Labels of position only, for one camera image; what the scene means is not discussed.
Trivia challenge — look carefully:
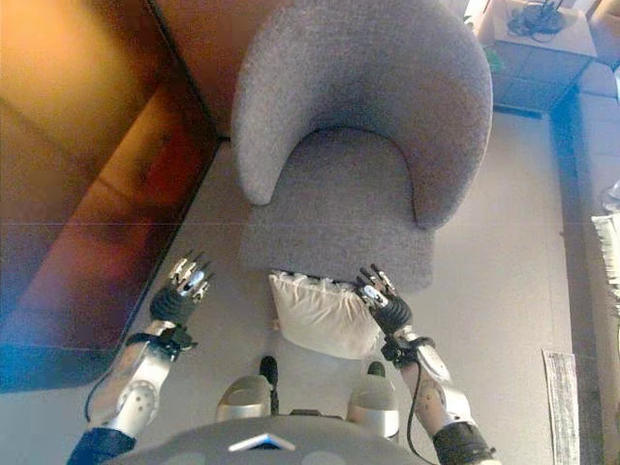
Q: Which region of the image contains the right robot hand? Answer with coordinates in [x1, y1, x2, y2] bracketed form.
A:
[356, 263, 414, 335]

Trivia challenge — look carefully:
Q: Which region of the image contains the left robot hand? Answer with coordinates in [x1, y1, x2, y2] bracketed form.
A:
[149, 249, 215, 324]

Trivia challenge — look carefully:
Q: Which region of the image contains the white fringed cushion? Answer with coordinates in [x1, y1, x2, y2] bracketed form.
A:
[267, 269, 384, 360]

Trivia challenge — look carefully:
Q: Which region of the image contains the right silver robot leg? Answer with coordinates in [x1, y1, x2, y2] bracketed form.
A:
[347, 360, 401, 440]

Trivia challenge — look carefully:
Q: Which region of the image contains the silver robot leg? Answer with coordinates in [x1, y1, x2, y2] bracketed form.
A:
[347, 360, 401, 440]
[215, 356, 282, 422]

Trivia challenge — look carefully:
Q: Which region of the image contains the left silver robot leg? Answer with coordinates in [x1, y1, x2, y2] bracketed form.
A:
[215, 356, 282, 422]

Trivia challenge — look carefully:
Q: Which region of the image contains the brown wooden wardrobe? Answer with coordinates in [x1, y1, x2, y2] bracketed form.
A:
[0, 0, 232, 393]

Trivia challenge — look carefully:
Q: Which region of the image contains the grey robot torso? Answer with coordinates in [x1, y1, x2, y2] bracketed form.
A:
[104, 416, 422, 465]

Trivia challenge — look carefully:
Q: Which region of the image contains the grey striped rug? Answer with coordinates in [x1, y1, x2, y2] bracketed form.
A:
[541, 349, 581, 465]

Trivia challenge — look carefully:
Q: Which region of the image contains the cream fringed throw blanket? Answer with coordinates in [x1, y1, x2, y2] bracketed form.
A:
[591, 212, 620, 292]

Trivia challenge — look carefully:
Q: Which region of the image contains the grey fabric armchair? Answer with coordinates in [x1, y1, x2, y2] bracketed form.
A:
[231, 0, 494, 295]

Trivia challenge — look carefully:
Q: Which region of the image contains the white duvet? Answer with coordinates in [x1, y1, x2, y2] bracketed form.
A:
[600, 178, 620, 213]

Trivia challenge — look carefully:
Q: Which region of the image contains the green plant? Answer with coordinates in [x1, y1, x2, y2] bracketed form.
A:
[483, 46, 506, 75]

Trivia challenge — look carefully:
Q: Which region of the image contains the light wooden nightstand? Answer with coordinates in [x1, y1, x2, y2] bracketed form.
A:
[477, 0, 598, 115]

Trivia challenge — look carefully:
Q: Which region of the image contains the black lamp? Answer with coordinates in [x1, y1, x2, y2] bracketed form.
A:
[508, 0, 566, 43]

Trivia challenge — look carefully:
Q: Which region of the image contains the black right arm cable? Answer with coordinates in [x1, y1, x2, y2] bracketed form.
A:
[405, 362, 422, 456]

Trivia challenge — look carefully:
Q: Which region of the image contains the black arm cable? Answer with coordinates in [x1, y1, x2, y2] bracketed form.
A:
[84, 357, 128, 423]
[405, 362, 422, 456]

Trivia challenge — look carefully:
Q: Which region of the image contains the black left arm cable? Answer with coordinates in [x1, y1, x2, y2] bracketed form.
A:
[84, 357, 128, 423]

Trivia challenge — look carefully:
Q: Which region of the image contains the beige upholstered bed frame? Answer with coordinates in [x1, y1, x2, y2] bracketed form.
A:
[549, 0, 620, 465]

